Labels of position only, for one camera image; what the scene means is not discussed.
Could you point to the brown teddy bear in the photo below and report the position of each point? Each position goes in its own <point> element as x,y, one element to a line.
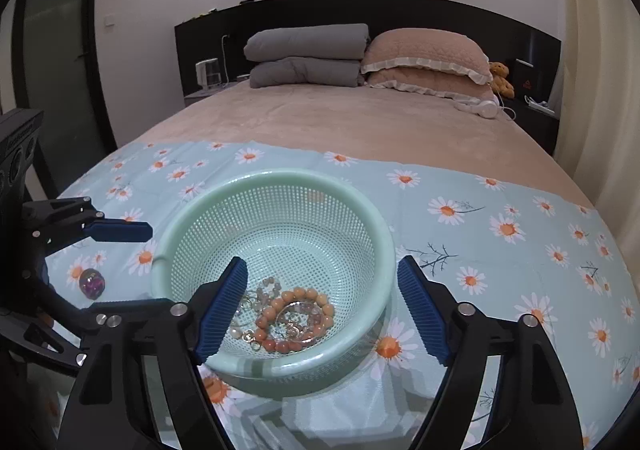
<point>501,78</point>

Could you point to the pink ruffled pillow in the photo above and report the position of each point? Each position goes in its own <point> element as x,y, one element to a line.
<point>440,85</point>
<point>425,53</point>

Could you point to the dark framed glass door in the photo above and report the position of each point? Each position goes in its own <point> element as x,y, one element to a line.
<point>60,55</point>

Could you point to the green plastic mesh basket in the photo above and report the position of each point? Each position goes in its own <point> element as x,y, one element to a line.
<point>310,230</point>

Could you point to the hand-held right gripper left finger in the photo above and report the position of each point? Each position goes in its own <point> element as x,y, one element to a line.
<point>222,310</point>

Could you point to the iridescent pig figurine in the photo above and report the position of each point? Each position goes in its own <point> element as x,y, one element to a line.
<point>92,282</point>

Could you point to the pink bedspread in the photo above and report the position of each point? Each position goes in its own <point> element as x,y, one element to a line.
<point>350,130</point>

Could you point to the upper grey pillow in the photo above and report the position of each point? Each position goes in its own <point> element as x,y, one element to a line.
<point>305,43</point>

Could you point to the black box red triangle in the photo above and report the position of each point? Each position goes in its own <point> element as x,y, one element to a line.
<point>526,80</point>

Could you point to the daisy print blue cloth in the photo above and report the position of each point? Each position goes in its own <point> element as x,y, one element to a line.
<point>500,270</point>

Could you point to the white bedside appliance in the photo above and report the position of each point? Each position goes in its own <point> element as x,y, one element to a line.
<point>209,74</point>

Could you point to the white power strip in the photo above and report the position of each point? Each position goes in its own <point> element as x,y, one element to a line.
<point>542,106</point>

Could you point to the black nightstand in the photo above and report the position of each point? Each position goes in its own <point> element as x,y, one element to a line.
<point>200,96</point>
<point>537,128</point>

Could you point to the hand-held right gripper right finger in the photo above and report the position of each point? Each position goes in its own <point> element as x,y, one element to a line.
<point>422,310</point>

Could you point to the white headphones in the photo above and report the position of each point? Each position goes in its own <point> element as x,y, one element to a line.
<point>482,109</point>

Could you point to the pearl stud earring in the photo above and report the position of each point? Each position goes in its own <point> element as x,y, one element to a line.
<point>236,334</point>

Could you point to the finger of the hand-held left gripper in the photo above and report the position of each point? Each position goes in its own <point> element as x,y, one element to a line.
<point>75,305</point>
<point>117,231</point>

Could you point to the cream curtain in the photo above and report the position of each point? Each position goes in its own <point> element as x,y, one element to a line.
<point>600,55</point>

